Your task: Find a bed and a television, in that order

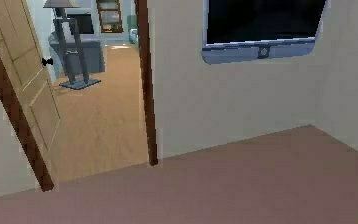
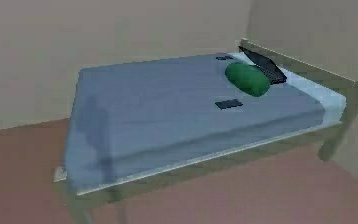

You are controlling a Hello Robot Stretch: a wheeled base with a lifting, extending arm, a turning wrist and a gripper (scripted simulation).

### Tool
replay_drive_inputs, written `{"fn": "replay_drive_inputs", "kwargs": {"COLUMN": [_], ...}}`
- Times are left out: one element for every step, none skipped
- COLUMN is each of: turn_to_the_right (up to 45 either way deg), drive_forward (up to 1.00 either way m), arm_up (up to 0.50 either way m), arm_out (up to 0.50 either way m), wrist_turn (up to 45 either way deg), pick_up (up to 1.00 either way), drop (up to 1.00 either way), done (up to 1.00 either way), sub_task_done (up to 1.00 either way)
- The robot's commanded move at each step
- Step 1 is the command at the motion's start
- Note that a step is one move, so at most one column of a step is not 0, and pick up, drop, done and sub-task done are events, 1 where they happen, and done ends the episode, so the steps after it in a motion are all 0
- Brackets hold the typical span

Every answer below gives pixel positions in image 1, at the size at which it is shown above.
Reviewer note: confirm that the black television set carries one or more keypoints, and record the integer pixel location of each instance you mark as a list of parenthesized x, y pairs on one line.
[(83, 23)]

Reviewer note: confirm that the grey sofa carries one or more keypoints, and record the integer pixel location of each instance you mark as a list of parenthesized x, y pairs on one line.
[(93, 56)]

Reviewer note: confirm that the grey floor lamp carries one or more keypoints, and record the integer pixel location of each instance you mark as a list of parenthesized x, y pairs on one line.
[(74, 60)]

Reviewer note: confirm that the brown wooden shelf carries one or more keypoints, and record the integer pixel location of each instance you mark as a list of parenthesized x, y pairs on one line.
[(109, 16)]

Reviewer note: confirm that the black door knob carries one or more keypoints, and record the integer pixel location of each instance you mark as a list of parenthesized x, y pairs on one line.
[(47, 61)]

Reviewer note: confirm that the light wooden room door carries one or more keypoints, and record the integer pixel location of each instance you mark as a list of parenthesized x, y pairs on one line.
[(23, 73)]

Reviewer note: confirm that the brown wooden door frame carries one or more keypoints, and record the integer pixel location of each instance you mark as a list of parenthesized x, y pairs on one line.
[(146, 83)]

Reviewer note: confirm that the grey framed wall television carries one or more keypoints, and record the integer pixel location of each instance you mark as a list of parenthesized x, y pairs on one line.
[(263, 23)]

